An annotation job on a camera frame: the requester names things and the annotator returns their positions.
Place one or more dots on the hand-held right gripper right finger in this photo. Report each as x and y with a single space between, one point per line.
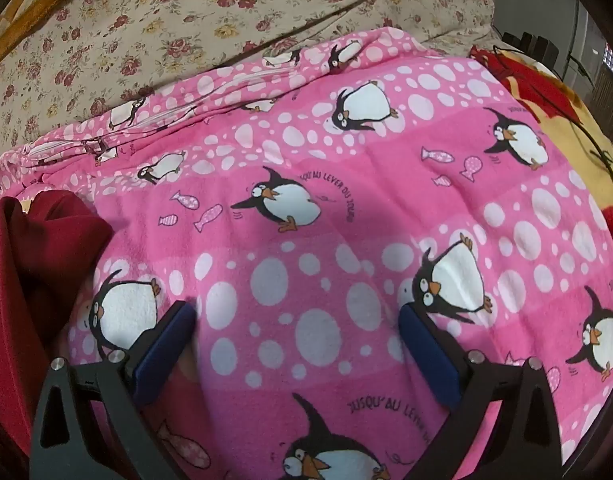
431 360

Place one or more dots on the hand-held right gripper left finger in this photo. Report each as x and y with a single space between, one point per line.
162 355

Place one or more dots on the dark red garment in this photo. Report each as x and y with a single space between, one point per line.
26 270

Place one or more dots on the pink penguin print blanket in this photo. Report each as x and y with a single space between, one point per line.
336 260

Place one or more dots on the red and yellow blanket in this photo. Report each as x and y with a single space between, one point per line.
576 110

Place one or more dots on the black furniture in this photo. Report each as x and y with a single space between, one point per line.
533 50

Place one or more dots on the beige floral bed quilt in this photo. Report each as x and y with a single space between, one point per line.
186 10

